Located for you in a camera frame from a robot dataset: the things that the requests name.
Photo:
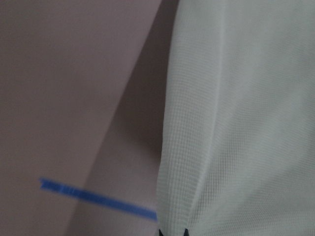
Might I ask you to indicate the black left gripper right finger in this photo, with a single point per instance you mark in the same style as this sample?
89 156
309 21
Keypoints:
186 232

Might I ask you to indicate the olive green long-sleeve shirt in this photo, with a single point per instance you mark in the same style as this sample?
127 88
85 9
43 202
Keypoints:
238 148

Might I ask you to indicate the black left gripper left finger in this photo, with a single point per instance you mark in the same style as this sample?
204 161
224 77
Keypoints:
160 233

